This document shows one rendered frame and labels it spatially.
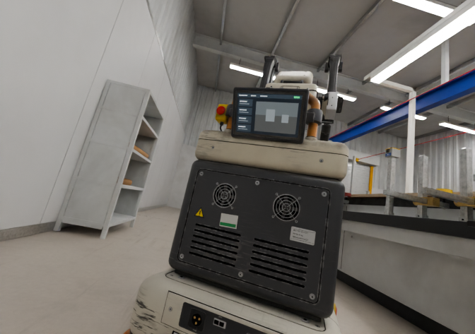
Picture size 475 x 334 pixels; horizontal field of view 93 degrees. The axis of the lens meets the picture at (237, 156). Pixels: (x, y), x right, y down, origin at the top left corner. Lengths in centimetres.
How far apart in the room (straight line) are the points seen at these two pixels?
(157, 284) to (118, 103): 214
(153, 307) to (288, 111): 72
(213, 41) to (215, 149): 656
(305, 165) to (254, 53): 662
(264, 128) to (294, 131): 10
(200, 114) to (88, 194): 725
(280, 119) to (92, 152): 215
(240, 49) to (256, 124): 650
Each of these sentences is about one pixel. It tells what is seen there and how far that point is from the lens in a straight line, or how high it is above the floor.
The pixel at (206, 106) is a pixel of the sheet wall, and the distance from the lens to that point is 945.
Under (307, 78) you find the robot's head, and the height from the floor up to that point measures 129.
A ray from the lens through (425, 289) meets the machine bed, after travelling 214.
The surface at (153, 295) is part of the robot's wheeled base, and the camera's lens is 83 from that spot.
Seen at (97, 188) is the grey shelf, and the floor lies 43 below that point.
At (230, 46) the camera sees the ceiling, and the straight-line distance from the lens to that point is 725.
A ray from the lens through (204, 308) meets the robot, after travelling 75.
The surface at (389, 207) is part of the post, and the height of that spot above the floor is 76.
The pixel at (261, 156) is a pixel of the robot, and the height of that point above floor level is 73.
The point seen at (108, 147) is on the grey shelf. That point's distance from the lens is 258.
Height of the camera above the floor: 55
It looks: 12 degrees up
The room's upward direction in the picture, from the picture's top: 12 degrees clockwise
